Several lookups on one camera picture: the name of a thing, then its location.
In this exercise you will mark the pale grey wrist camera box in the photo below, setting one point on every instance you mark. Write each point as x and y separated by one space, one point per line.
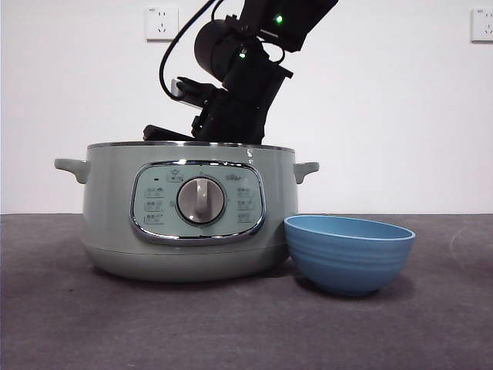
178 89

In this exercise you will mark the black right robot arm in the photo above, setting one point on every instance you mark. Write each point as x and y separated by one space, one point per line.
246 88

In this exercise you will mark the white wall socket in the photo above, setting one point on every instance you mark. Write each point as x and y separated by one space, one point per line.
483 25
158 25

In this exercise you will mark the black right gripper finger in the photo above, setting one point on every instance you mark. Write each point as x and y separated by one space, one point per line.
161 133

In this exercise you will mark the blue ribbed bowl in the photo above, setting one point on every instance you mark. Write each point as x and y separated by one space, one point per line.
346 266

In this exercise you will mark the pale green electric steamer pot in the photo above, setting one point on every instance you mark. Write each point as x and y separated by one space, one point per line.
111 216

